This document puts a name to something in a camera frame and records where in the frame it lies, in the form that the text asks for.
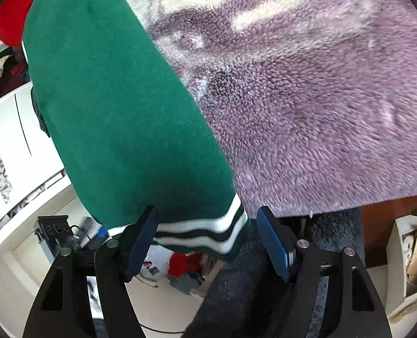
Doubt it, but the purple patterned fleece blanket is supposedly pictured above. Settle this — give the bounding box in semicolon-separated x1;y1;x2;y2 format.
114;0;417;218

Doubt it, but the red garment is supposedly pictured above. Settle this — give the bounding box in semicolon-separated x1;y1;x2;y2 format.
0;0;46;47

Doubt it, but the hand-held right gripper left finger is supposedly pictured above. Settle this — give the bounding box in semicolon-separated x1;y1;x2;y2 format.
23;204;159;338

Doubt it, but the white wardrobe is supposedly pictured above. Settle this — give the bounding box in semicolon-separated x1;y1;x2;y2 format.
0;82;73;254

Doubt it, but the white storage box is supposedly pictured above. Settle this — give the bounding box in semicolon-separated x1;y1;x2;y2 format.
384;209;417;322

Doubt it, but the black cable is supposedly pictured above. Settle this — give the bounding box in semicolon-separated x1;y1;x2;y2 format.
138;322;185;334

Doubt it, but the small red cloth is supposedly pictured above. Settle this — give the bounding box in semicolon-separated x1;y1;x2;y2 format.
168;252;204;277

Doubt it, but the dark grey fleece cloth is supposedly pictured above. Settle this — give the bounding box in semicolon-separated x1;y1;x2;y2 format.
183;207;366;338

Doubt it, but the black electronic box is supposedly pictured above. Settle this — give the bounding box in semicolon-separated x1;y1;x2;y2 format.
34;215;76;255

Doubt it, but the green cream varsity jacket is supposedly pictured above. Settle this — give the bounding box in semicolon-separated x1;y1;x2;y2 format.
22;0;253;262

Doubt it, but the cardboard box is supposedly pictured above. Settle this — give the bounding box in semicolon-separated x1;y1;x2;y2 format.
189;257;227;298

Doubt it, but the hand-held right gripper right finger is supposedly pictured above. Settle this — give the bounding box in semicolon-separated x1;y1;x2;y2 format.
257;206;392;338

